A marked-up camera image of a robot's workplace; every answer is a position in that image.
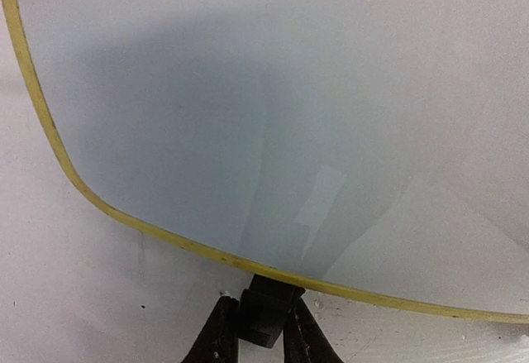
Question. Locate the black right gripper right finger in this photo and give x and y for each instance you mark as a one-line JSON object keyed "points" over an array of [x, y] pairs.
{"points": [[303, 339]]}

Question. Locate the yellow framed small whiteboard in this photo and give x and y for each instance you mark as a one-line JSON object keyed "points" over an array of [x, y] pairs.
{"points": [[376, 150]]}

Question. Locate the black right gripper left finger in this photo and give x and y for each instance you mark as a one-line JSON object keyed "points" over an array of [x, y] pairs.
{"points": [[217, 341]]}

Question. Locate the black whiteboard stand clip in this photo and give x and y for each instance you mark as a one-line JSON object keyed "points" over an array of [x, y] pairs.
{"points": [[264, 308]]}

